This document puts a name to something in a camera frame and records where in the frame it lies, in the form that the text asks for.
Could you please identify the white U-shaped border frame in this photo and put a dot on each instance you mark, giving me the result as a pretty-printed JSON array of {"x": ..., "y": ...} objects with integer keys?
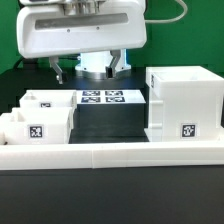
[{"x": 110, "y": 155}]

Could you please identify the white front drawer box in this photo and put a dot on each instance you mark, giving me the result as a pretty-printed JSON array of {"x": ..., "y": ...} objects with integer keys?
[{"x": 26, "y": 126}]

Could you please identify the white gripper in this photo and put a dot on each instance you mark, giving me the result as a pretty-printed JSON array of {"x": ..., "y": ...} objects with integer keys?
[{"x": 47, "y": 28}]

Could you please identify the white drawer box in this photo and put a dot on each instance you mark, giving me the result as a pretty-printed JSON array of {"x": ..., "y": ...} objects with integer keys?
[
  {"x": 49, "y": 98},
  {"x": 26, "y": 126}
]

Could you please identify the white sheet with fiducial markers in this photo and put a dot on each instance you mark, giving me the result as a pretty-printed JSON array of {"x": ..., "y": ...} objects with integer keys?
[{"x": 110, "y": 97}]

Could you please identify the white drawer cabinet housing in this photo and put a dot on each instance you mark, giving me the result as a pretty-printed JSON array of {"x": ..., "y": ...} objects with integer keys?
[{"x": 185, "y": 104}]

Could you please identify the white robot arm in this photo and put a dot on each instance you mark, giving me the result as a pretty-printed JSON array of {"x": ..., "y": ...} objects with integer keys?
[{"x": 93, "y": 64}]

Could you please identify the white rear drawer box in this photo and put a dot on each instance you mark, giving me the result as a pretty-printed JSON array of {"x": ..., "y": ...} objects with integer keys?
[{"x": 49, "y": 98}]

